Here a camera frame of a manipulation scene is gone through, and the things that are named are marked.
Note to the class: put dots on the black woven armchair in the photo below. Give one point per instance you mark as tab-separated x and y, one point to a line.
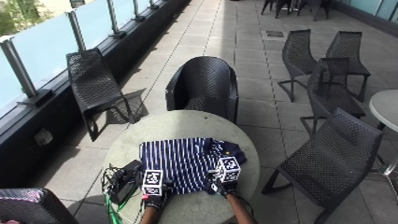
206	84
28	207

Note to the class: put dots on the black mesh chair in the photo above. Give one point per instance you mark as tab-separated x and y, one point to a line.
346	49
296	53
93	84
277	4
332	161
316	6
332	90

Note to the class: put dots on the metal floor drain cover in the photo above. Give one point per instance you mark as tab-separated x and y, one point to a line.
274	34

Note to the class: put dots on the person's right hand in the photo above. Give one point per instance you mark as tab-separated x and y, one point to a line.
229	187

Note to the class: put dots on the white marker cube left glove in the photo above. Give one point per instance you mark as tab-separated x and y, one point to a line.
152	182

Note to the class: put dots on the grey wall outlet cover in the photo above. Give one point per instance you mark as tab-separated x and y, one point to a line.
43	137

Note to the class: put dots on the white marker cube right glove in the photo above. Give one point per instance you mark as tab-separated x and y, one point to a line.
229	168

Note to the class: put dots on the person's left hand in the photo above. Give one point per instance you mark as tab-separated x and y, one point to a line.
156	201

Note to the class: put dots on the grey round side table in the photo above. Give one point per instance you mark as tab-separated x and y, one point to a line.
385	107

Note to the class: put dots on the white marker cube glove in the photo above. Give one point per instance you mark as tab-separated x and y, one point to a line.
229	168
152	182

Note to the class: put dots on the black electronics box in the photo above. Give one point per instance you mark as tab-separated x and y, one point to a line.
123	183

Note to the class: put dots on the navy white striped shirt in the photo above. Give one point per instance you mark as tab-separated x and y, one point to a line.
183	161

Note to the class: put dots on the glass railing with metal posts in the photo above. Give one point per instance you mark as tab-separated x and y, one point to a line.
41	46

